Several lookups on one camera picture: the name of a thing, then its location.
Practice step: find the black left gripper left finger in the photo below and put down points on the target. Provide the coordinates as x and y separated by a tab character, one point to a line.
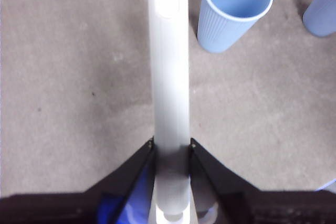
78	208

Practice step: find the blue ribbed plastic cup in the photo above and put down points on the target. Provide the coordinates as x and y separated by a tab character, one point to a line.
323	11
223	32

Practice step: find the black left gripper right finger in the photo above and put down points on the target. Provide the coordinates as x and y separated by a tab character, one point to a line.
249	205

